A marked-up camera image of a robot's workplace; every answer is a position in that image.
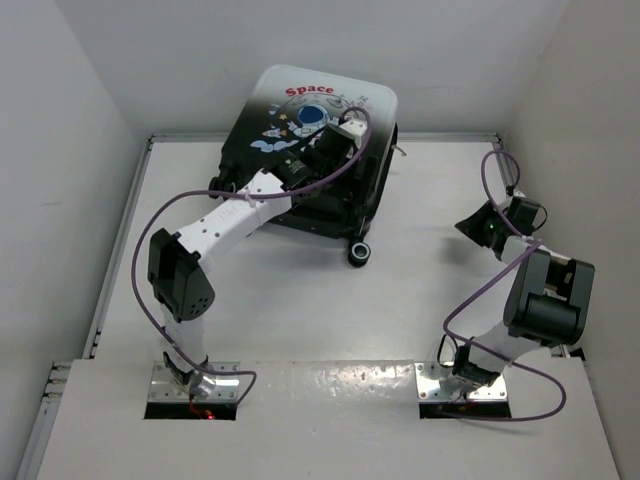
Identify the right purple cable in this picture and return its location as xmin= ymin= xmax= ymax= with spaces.
xmin=442 ymin=149 xmax=567 ymax=421

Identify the metal base plate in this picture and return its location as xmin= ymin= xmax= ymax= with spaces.
xmin=414 ymin=361 xmax=508 ymax=404
xmin=147 ymin=362 xmax=240 ymax=404

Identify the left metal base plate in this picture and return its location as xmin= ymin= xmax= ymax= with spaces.
xmin=147 ymin=362 xmax=240 ymax=404

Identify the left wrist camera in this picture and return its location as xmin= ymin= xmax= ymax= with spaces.
xmin=338 ymin=117 xmax=368 ymax=149

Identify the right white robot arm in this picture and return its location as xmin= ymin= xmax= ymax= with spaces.
xmin=448 ymin=196 xmax=596 ymax=391

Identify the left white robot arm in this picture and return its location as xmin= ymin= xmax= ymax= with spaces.
xmin=147 ymin=119 xmax=372 ymax=388

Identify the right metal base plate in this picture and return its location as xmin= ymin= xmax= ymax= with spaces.
xmin=414 ymin=361 xmax=508 ymax=404

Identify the white front board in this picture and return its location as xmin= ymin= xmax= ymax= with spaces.
xmin=39 ymin=359 xmax=618 ymax=479

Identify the white kids suitcase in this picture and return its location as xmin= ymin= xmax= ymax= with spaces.
xmin=209 ymin=65 xmax=398 ymax=268

